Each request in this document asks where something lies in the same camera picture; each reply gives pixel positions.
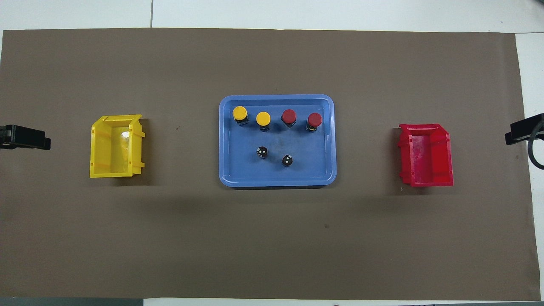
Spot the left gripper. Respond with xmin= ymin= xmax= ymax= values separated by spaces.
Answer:
xmin=0 ymin=125 xmax=51 ymax=150

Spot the yellow plastic storage bin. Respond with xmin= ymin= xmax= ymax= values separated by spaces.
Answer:
xmin=89 ymin=114 xmax=146 ymax=178

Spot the red plastic storage bin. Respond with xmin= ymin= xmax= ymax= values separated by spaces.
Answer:
xmin=398 ymin=123 xmax=454 ymax=187

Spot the blue plastic tray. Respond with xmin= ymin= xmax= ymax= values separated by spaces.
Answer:
xmin=218 ymin=94 xmax=337 ymax=188

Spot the brown paper table mat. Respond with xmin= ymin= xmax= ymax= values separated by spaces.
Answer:
xmin=0 ymin=28 xmax=541 ymax=300

